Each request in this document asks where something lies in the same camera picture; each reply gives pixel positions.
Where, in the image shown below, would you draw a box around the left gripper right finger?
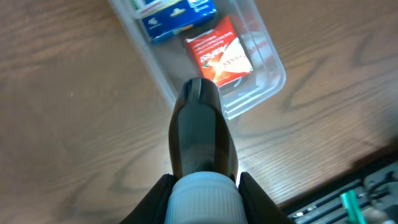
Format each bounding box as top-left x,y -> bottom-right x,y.
238,172 -> 294,224

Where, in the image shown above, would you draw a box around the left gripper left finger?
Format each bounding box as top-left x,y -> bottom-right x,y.
119,174 -> 177,224

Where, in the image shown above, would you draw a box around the dark bottle white cap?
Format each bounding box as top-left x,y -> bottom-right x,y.
165,78 -> 247,224

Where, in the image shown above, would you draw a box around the red Panadol box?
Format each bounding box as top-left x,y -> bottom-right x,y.
184,16 -> 253,87

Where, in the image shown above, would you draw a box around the clear plastic container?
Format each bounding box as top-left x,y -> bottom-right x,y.
110,0 -> 286,119

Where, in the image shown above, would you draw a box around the blue tall box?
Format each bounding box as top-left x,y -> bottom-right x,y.
139,0 -> 217,44

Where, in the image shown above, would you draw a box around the white Panadol box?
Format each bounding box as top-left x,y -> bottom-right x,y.
127,0 -> 175,19

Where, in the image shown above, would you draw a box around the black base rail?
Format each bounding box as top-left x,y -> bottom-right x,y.
283,154 -> 397,224

